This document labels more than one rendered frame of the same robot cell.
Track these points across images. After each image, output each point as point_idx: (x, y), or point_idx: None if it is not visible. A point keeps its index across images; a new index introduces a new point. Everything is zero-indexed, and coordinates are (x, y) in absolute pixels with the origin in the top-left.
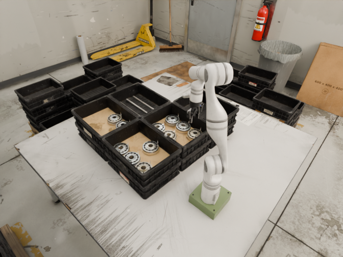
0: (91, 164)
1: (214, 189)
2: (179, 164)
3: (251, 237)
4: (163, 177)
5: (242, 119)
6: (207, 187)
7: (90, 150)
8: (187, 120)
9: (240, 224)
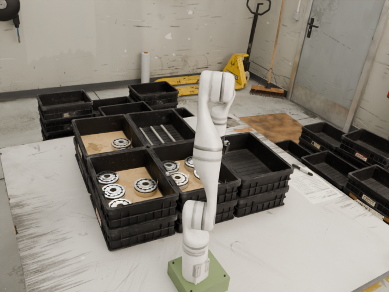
0: (69, 192)
1: (193, 254)
2: (173, 219)
3: None
4: (142, 227)
5: (308, 193)
6: (185, 249)
7: (78, 176)
8: None
9: None
